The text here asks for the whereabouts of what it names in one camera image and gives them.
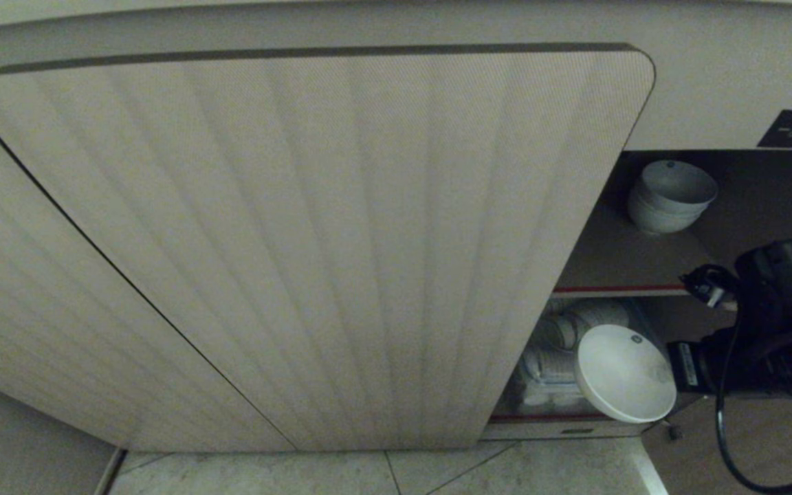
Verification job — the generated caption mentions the white bowl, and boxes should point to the white bowl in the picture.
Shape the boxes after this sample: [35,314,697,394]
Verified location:
[639,159,719,208]
[627,184,705,235]

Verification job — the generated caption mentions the beige cabinet with shelves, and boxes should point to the beige cabinet with shelves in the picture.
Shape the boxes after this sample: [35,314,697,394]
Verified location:
[484,148,792,441]

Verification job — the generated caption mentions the black cable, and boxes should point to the black cable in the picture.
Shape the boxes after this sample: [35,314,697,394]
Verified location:
[714,313,792,495]

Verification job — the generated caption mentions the beige ribbed cabinet door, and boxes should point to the beige ribbed cabinet door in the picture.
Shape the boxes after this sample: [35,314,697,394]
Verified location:
[0,74,295,452]
[0,43,657,452]

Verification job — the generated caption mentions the white round dish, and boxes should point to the white round dish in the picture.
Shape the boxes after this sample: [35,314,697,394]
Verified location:
[573,324,678,424]

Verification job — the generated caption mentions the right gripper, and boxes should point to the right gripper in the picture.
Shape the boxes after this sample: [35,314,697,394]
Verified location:
[667,329,761,395]

